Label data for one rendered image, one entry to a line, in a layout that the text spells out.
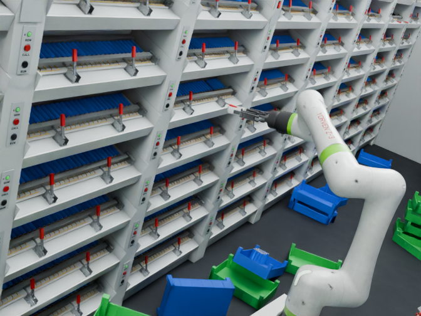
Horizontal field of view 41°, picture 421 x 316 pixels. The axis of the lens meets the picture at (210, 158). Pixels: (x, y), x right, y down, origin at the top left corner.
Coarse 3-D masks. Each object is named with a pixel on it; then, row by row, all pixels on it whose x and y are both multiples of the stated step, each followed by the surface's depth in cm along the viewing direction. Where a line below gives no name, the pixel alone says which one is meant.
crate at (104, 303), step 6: (102, 300) 164; (108, 300) 164; (102, 306) 164; (108, 306) 166; (114, 306) 166; (120, 306) 166; (96, 312) 160; (102, 312) 165; (108, 312) 167; (114, 312) 166; (120, 312) 166; (126, 312) 166; (132, 312) 165; (138, 312) 165
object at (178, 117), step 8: (224, 80) 265; (232, 80) 263; (232, 88) 262; (240, 88) 262; (240, 96) 263; (248, 96) 261; (176, 104) 226; (200, 104) 238; (208, 104) 242; (216, 104) 247; (232, 104) 256; (240, 104) 261; (176, 112) 221; (184, 112) 225; (200, 112) 233; (208, 112) 237; (216, 112) 244; (224, 112) 253; (176, 120) 216; (184, 120) 223; (192, 120) 230; (200, 120) 237; (168, 128) 216
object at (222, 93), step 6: (222, 90) 255; (228, 90) 258; (186, 96) 230; (192, 96) 234; (198, 96) 237; (204, 96) 241; (210, 96) 246; (216, 96) 251; (174, 102) 223; (180, 102) 227; (186, 102) 229; (198, 102) 236
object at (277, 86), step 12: (264, 72) 305; (276, 72) 317; (288, 72) 323; (264, 84) 283; (276, 84) 308; (288, 84) 317; (300, 84) 321; (264, 96) 283; (276, 96) 297; (288, 96) 315
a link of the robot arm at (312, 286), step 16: (304, 272) 197; (320, 272) 198; (336, 272) 201; (304, 288) 194; (320, 288) 193; (336, 288) 196; (288, 304) 201; (304, 304) 196; (320, 304) 197; (336, 304) 199
